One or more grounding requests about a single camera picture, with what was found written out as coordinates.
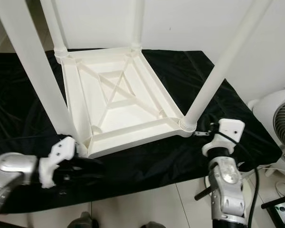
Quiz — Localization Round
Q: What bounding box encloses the black metal worktable leg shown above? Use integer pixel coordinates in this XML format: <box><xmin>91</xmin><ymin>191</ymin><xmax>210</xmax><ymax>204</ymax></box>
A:
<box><xmin>194</xmin><ymin>183</ymin><xmax>226</xmax><ymax>202</ymax></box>

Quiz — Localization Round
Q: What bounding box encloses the white fan head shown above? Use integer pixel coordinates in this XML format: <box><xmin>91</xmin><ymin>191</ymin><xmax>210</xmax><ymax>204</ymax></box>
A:
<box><xmin>248</xmin><ymin>88</ymin><xmax>285</xmax><ymax>152</ymax></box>

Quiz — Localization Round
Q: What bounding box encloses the grey robot foot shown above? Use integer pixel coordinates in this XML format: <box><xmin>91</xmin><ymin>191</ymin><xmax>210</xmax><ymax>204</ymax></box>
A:
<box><xmin>143</xmin><ymin>222</ymin><xmax>167</xmax><ymax>228</ymax></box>
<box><xmin>72</xmin><ymin>215</ymin><xmax>95</xmax><ymax>228</ymax></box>

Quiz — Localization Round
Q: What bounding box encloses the white plastic children table top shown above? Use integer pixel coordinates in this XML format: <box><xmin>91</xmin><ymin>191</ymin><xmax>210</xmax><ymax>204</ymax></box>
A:
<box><xmin>59</xmin><ymin>47</ymin><xmax>198</xmax><ymax>159</ymax></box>

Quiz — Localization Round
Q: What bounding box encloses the grey left robot foot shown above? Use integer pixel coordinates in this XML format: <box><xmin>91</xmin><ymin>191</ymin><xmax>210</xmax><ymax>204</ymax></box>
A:
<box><xmin>72</xmin><ymin>215</ymin><xmax>95</xmax><ymax>228</ymax></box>

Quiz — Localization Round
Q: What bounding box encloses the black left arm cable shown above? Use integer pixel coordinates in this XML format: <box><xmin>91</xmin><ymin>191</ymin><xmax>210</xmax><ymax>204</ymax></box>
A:
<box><xmin>0</xmin><ymin>135</ymin><xmax>62</xmax><ymax>142</ymax></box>

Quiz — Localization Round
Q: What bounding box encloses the white plastic table leg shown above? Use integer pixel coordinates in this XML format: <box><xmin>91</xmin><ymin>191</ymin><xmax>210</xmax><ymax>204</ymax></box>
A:
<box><xmin>180</xmin><ymin>0</ymin><xmax>274</xmax><ymax>131</ymax></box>
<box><xmin>40</xmin><ymin>0</ymin><xmax>69</xmax><ymax>57</ymax></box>
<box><xmin>131</xmin><ymin>0</ymin><xmax>145</xmax><ymax>50</ymax></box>
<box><xmin>0</xmin><ymin>0</ymin><xmax>81</xmax><ymax>145</ymax></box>

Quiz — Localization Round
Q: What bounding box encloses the grey right robot foot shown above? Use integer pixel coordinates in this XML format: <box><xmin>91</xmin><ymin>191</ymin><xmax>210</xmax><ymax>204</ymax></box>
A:
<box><xmin>143</xmin><ymin>222</ymin><xmax>167</xmax><ymax>228</ymax></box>

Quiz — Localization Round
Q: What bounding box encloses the black floor object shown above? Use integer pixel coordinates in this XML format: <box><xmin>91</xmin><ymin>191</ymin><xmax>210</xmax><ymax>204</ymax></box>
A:
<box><xmin>261</xmin><ymin>195</ymin><xmax>285</xmax><ymax>228</ymax></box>

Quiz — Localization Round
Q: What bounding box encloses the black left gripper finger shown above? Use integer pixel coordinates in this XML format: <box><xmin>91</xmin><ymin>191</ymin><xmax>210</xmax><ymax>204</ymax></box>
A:
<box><xmin>76</xmin><ymin>164</ymin><xmax>105</xmax><ymax>183</ymax></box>

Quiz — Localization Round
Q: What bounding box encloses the black tablecloth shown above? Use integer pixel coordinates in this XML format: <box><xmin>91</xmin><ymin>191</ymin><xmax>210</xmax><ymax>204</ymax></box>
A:
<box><xmin>0</xmin><ymin>49</ymin><xmax>283</xmax><ymax>214</ymax></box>

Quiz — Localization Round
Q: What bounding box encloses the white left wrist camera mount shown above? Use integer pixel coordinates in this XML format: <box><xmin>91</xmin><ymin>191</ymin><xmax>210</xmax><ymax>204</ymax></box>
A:
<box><xmin>40</xmin><ymin>136</ymin><xmax>77</xmax><ymax>188</ymax></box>

